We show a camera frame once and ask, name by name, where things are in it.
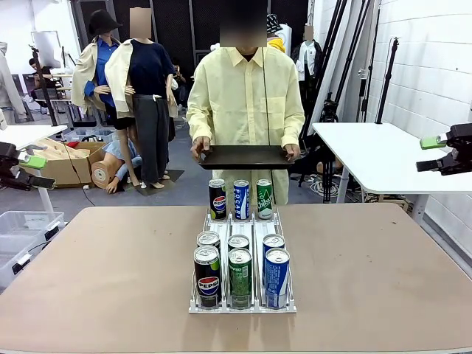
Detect mannequin in blue shirt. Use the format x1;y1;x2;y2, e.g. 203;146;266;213
71;9;125;131

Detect green Chilsung cider can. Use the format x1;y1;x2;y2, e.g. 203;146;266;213
256;178;274;221

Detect black Pepsi can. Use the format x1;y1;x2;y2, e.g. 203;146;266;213
193;245;223;308
208;178;227;221
196;230;222;259

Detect person's left forearm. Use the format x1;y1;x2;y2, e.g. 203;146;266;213
279;99;306;149

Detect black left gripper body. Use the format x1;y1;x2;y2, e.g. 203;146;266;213
0;142;22;188

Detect clear storage bins under table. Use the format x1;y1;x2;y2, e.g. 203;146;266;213
66;127;117;145

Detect grey hanging garment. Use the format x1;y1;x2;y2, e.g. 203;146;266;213
0;41;28;125

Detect person's right hand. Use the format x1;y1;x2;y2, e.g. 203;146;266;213
190;136;212;162

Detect black bucket hat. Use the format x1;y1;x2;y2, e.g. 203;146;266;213
88;10;123;38

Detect white floor cables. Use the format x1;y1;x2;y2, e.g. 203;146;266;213
308;173;342;198

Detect green soda can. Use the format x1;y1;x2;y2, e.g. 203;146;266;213
228;248;254;310
227;234;251;256

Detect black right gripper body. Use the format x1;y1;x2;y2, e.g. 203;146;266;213
442;123;472;176

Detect person in yellow shirt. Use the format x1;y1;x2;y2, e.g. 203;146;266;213
186;0;306;206

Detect dark brown serving tray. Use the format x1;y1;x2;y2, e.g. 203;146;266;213
198;144;296;171

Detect black camera tripod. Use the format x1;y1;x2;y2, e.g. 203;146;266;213
318;91;341;204

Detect person's left hand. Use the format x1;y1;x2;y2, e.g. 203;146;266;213
283;144;302;162

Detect mannequin in yellow hoodie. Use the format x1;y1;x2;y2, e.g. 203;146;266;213
265;13;289;55

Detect mannequin in navy top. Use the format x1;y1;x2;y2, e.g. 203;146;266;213
105;7;179;190

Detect small white side table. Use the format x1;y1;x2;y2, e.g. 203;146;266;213
0;124;69;223

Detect seated person in black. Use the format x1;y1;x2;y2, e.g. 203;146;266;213
28;58;57;101

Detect thin black cord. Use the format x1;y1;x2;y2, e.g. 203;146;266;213
261;46;273;147

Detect mannequin lying on floor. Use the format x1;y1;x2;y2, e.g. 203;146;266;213
91;139;143;195

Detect blue Pocari Sweat can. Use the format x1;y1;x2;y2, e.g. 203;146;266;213
262;233;287;285
264;247;291;310
233;179;251;221

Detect mannequin in white jacket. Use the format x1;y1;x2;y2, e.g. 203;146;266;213
296;24;323;86

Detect large white side table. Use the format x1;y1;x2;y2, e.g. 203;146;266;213
311;121;472;226

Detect black light stand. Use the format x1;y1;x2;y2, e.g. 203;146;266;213
375;36;403;125

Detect black mannequin base plate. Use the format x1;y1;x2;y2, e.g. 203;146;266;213
134;169;186;197

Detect person's right forearm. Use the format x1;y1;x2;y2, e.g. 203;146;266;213
186;99;214;144

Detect background person with phone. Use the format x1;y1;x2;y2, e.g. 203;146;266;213
172;58;189;108

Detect clear plastic storage box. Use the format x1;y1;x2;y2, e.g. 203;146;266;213
0;234;46;291
0;210;66;246

